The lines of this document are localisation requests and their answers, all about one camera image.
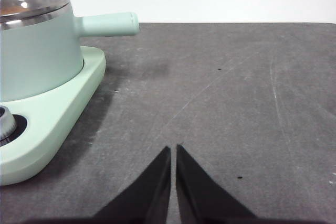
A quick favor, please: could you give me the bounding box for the chrome knob with swirl face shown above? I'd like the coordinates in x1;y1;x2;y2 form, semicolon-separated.
0;105;17;141

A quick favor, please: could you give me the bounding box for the mint green steamer pot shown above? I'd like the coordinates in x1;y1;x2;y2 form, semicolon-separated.
0;11;139;103

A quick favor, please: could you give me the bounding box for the mint green cooker base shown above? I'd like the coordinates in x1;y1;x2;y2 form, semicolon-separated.
0;46;107;186

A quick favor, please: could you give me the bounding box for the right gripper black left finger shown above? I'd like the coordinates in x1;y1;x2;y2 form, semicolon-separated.
86;146;172;224

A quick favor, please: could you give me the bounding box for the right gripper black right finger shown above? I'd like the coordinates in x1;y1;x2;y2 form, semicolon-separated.
175;144;263;224

